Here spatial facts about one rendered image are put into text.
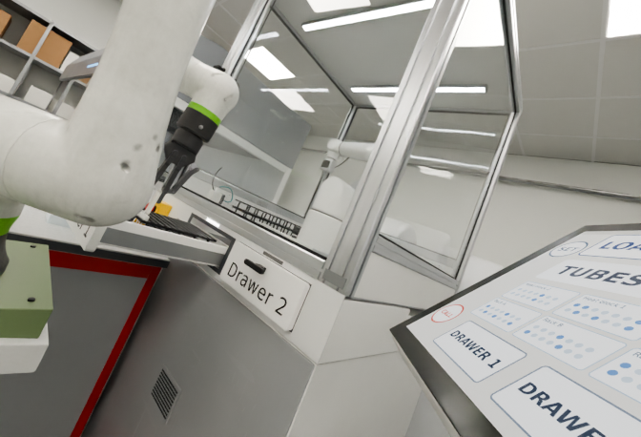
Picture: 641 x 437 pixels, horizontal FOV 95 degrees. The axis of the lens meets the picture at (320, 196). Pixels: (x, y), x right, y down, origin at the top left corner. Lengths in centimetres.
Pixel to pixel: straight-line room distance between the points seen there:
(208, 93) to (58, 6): 444
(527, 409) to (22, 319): 56
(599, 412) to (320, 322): 51
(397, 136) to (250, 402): 68
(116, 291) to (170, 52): 82
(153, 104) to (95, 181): 12
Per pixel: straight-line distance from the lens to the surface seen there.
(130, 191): 48
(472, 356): 32
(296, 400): 72
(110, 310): 116
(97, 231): 77
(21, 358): 58
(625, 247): 44
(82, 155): 47
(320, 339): 67
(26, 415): 129
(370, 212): 66
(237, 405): 84
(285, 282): 72
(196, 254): 89
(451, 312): 41
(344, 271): 65
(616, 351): 28
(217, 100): 86
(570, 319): 33
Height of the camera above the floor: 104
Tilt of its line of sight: 7 degrees up
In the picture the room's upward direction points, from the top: 23 degrees clockwise
